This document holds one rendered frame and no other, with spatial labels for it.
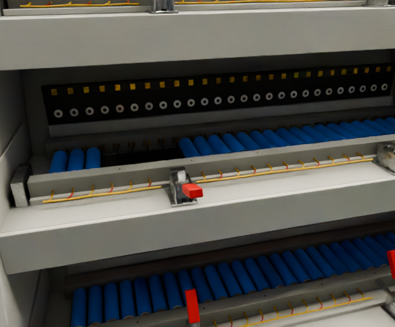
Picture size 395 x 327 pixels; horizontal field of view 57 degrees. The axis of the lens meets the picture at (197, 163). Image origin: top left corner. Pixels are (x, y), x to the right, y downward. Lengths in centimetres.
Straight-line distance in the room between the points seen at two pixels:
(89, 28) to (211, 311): 35
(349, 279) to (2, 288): 42
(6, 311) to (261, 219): 27
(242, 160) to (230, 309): 19
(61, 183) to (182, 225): 14
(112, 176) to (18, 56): 15
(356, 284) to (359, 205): 14
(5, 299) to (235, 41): 34
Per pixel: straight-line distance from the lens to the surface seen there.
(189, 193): 31
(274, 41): 42
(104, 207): 39
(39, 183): 42
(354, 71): 64
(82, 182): 41
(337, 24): 46
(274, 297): 51
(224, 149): 46
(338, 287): 55
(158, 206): 38
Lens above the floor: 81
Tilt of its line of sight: 5 degrees down
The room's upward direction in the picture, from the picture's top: 6 degrees counter-clockwise
